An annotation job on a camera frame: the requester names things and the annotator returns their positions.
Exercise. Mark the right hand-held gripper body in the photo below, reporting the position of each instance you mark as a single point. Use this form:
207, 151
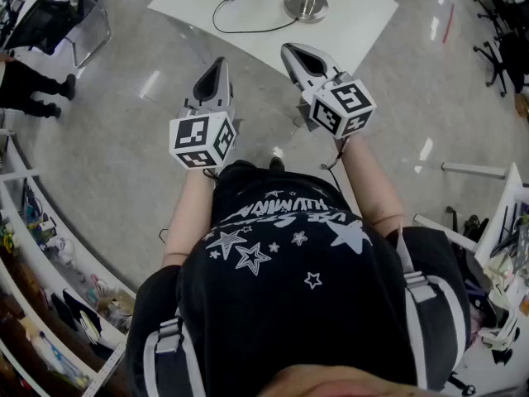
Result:
343, 106

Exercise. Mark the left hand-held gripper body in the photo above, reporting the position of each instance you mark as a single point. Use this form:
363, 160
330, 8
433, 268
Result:
192, 135

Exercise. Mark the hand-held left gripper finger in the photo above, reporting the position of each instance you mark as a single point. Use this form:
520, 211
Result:
223, 85
199, 85

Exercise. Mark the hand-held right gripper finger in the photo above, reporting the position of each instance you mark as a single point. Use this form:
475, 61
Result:
327, 61
292, 70

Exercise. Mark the person's right forearm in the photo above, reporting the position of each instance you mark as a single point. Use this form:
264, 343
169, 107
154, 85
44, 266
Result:
368, 176

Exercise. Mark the person's left forearm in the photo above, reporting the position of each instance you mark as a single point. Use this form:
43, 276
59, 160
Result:
186, 213

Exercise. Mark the person's black trousers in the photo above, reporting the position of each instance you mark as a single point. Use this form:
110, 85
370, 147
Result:
239, 176

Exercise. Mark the person's black shoe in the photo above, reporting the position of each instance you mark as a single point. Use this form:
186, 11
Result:
277, 164

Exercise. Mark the red floor tape strip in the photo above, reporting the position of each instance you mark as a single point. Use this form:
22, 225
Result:
448, 23

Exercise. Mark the white shelf unit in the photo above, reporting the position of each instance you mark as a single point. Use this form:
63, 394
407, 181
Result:
66, 232

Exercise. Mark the person's black star-print shirt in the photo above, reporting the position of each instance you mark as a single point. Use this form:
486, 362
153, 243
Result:
289, 304

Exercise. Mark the person's face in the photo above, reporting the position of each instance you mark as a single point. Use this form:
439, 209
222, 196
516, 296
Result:
330, 385

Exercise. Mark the white desk frame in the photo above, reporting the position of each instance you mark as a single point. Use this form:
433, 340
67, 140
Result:
475, 170

